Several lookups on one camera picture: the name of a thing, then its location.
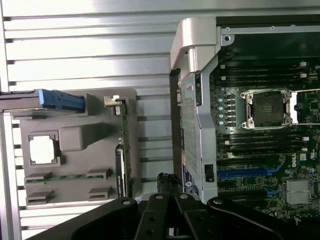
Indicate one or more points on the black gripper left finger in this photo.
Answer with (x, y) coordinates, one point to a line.
(155, 215)

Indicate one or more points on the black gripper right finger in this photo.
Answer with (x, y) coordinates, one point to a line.
(190, 215)

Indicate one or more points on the black case regulatory label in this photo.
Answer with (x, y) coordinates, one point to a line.
(188, 180)

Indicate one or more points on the blue expansion slot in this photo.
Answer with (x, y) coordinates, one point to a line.
(240, 173)

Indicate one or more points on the black expansion slot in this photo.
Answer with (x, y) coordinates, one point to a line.
(240, 162)

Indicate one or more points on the open grey PC case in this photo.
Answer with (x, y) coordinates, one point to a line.
(200, 125)

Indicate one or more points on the grey plastic parts rack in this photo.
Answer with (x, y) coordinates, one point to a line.
(82, 155)

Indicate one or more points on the green RAM stick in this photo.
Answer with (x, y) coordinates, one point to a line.
(67, 177)

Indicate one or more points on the black RAM slot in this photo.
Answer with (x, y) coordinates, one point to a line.
(265, 143)
(262, 65)
(265, 148)
(265, 137)
(262, 82)
(262, 71)
(262, 76)

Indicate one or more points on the silver chipset heatsink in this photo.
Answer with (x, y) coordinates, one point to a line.
(298, 191)

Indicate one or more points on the green motherboard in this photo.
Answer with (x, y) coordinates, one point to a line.
(287, 160)

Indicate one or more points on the CPU socket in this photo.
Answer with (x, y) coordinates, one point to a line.
(265, 110)

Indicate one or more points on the silver CPU chip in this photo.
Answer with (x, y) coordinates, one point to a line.
(42, 150)

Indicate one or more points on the metal CPU socket cover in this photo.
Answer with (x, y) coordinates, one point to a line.
(294, 107)

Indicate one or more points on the hard disk with blue carrier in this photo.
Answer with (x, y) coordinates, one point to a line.
(50, 100)

